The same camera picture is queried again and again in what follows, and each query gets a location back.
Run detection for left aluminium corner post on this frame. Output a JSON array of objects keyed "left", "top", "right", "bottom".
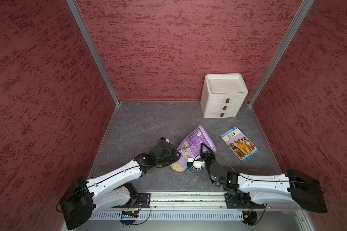
[{"left": 66, "top": 0, "right": 120, "bottom": 106}]

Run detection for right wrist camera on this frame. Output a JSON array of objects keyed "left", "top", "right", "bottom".
[{"left": 187, "top": 158, "right": 205, "bottom": 173}]

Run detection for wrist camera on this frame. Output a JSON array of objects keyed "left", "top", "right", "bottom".
[
  {"left": 187, "top": 158, "right": 205, "bottom": 173},
  {"left": 158, "top": 137, "right": 169, "bottom": 143}
]

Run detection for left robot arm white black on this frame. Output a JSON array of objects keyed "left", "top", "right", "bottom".
[{"left": 56, "top": 138, "right": 181, "bottom": 230}]

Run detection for dog picture booklet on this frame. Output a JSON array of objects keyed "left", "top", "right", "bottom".
[{"left": 220, "top": 127, "right": 259, "bottom": 162}]

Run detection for oats in bowl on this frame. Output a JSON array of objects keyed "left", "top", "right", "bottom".
[{"left": 171, "top": 161, "right": 186, "bottom": 172}]

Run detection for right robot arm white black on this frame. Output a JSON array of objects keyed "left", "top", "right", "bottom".
[{"left": 195, "top": 142, "right": 328, "bottom": 213}]

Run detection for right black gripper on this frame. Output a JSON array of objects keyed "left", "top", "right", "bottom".
[{"left": 200, "top": 143, "right": 218, "bottom": 186}]

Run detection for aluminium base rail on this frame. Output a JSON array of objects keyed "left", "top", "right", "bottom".
[{"left": 66, "top": 187, "right": 315, "bottom": 231}]

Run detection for right aluminium corner post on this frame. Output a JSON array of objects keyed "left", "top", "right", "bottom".
[{"left": 248, "top": 0, "right": 314, "bottom": 108}]

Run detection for white three-drawer storage box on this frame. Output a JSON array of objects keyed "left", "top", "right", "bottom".
[{"left": 200, "top": 73, "right": 248, "bottom": 119}]

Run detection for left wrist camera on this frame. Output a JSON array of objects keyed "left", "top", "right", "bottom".
[{"left": 158, "top": 137, "right": 169, "bottom": 143}]

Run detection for purple oats bag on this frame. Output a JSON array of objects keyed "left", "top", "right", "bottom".
[{"left": 177, "top": 125, "right": 216, "bottom": 170}]

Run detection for aluminium corner post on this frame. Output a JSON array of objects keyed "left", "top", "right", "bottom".
[
  {"left": 66, "top": 0, "right": 120, "bottom": 106},
  {"left": 248, "top": 0, "right": 314, "bottom": 108}
]

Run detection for white green patterned bowl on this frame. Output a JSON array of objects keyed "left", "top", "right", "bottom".
[{"left": 170, "top": 160, "right": 188, "bottom": 173}]

